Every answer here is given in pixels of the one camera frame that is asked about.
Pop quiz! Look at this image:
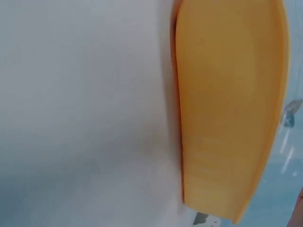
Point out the person's right hand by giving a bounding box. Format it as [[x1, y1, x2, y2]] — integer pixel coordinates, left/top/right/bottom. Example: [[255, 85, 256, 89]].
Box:
[[293, 188, 303, 227]]

